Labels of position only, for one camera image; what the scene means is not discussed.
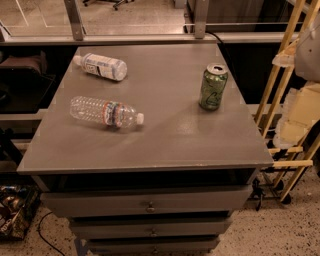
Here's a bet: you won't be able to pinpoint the grey drawer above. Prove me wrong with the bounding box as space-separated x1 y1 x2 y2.
87 237 219 255
41 185 252 218
70 218 231 239

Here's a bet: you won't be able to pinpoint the metal window railing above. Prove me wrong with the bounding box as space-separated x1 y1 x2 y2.
0 0 311 46

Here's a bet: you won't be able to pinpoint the top grey drawer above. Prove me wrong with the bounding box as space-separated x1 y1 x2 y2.
41 185 252 218

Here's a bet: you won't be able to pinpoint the black floor cable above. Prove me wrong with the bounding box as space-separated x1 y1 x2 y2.
36 210 66 256

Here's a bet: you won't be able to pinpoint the black cable behind table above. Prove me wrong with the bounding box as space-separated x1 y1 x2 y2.
205 31 238 81

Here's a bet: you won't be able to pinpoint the green soda can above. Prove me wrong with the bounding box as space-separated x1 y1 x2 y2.
199 63 228 111

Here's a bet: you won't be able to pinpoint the grey drawer cabinet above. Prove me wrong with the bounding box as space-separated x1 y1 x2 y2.
16 43 275 256

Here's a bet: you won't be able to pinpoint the clear plastic water bottle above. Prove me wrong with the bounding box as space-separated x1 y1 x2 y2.
70 96 144 128

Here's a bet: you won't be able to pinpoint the dark chair at left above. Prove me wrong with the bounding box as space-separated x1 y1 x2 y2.
0 52 56 114

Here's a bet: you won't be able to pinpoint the bin of snack packages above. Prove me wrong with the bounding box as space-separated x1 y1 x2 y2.
0 185 40 242

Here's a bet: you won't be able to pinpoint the wooden folding rack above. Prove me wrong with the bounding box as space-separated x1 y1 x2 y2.
254 0 320 204

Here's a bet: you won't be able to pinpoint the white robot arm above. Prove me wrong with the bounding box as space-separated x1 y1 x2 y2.
295 16 320 82

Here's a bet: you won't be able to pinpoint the middle grey drawer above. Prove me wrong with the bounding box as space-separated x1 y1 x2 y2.
70 218 231 239

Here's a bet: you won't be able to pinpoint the blue label plastic bottle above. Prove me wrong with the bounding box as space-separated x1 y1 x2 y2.
73 53 128 81

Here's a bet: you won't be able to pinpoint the bottom grey drawer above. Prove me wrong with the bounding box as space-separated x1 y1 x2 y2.
87 237 219 255

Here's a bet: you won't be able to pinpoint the office chair base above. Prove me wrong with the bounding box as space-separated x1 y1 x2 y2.
82 0 135 11

